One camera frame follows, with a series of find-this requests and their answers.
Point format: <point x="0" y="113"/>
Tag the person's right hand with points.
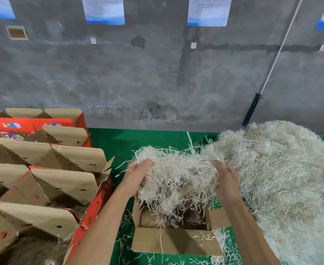
<point x="228" y="185"/>

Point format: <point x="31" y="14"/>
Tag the person's left hand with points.
<point x="133" y="176"/>

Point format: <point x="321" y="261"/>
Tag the handful of shredded paper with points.
<point x="29" y="252"/>
<point x="173" y="176"/>

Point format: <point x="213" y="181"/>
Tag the pile of shredded paper filler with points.
<point x="283" y="173"/>

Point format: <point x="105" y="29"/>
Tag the red printed cardboard box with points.
<point x="15" y="149"/>
<point x="62" y="185"/>
<point x="62" y="135"/>
<point x="79" y="157"/>
<point x="35" y="218"/>
<point x="167" y="240"/>
<point x="2" y="173"/>

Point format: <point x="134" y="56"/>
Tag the group of red fruit boxes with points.
<point x="62" y="114"/>

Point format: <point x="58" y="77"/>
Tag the person's left forearm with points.
<point x="101" y="234"/>

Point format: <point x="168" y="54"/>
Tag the person's right forearm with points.
<point x="250" y="237"/>

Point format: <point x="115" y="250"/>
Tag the white pole with black grip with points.
<point x="251" y="110"/>

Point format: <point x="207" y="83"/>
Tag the yellow framed wall plate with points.
<point x="17" y="33"/>

